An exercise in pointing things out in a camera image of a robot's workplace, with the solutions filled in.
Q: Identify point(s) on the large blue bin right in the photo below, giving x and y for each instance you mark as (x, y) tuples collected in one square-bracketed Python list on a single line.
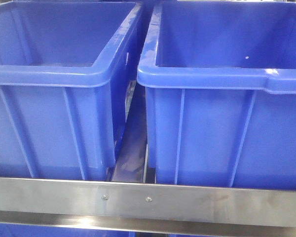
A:
[(220, 81)]

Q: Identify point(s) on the large blue bin left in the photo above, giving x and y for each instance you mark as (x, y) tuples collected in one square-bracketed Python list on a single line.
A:
[(65, 70)]

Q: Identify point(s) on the steel shelf front rail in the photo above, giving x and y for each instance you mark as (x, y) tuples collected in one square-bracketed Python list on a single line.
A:
[(151, 208)]

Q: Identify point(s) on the large blue bin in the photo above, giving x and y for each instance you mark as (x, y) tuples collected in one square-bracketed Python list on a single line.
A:
[(65, 70), (220, 81)]

